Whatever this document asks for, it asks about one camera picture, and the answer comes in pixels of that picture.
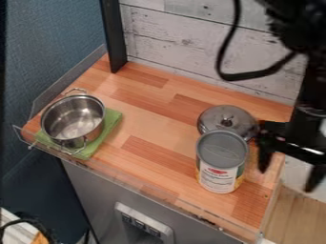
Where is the black post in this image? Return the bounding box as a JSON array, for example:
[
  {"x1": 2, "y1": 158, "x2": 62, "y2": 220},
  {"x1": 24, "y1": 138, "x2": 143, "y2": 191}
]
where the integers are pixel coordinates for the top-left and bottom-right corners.
[{"x1": 97, "y1": 0, "x2": 129, "y2": 74}]

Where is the green cloth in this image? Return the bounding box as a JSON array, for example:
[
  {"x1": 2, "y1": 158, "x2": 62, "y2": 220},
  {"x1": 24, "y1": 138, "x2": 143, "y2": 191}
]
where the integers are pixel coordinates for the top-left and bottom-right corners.
[{"x1": 32, "y1": 107, "x2": 124, "y2": 161}]

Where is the silver pot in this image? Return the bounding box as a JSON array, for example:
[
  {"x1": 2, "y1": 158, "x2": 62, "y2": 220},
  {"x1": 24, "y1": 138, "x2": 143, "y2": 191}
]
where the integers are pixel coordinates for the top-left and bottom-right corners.
[{"x1": 39, "y1": 87, "x2": 108, "y2": 156}]

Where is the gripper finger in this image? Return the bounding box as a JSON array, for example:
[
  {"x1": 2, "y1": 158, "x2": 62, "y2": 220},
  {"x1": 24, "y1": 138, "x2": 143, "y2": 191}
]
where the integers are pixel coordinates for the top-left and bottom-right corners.
[
  {"x1": 255, "y1": 134, "x2": 276, "y2": 174},
  {"x1": 302, "y1": 162, "x2": 326, "y2": 193}
]

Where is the white and yellow can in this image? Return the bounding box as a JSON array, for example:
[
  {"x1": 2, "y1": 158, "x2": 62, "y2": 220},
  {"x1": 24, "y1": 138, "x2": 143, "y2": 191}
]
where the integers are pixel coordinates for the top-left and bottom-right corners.
[{"x1": 194, "y1": 130, "x2": 250, "y2": 194}]

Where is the black cable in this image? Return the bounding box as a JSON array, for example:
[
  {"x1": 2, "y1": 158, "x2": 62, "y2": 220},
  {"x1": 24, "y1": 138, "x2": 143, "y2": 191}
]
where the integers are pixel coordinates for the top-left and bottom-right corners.
[{"x1": 214, "y1": 0, "x2": 299, "y2": 82}]

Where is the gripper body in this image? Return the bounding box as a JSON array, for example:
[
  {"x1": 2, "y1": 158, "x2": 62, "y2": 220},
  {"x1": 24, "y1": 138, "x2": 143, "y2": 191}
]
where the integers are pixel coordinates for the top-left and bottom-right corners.
[{"x1": 258, "y1": 106, "x2": 326, "y2": 166}]

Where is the silver pot lid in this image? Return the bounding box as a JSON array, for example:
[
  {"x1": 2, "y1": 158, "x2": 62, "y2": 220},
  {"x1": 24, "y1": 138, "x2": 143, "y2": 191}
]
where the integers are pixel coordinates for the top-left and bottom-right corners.
[{"x1": 195, "y1": 104, "x2": 261, "y2": 143}]

